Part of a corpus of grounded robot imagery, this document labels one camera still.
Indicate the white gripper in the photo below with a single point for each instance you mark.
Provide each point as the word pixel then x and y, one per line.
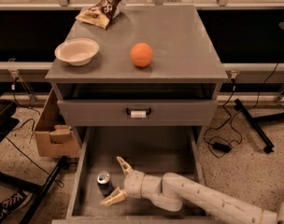
pixel 133 183

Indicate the blue redbull can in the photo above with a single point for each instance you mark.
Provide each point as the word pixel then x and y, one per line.
pixel 104 183

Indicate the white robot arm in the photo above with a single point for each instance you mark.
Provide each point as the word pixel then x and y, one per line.
pixel 168 192

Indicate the open grey drawer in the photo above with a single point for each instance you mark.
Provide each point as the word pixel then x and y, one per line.
pixel 151 150

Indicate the grey drawer cabinet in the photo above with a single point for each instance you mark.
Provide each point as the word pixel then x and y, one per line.
pixel 185 65

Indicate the cardboard box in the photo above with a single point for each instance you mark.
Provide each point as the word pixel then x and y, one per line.
pixel 53 137

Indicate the black white sneaker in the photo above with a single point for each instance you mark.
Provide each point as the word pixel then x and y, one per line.
pixel 13 203

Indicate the orange fruit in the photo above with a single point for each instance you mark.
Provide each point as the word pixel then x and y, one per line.
pixel 141 54

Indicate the white bowl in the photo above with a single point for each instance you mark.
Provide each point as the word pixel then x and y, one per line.
pixel 77 51

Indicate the black stand leg right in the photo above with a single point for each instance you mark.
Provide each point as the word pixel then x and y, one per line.
pixel 254 122

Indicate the brown chip bag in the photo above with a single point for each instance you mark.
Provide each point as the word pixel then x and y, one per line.
pixel 102 13

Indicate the closed grey drawer with handle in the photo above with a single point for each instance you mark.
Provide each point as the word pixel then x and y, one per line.
pixel 137 112

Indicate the black power adapter with cable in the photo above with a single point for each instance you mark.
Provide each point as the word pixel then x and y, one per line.
pixel 222 139

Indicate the black stand frame left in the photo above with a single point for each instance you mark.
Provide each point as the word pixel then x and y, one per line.
pixel 19 158

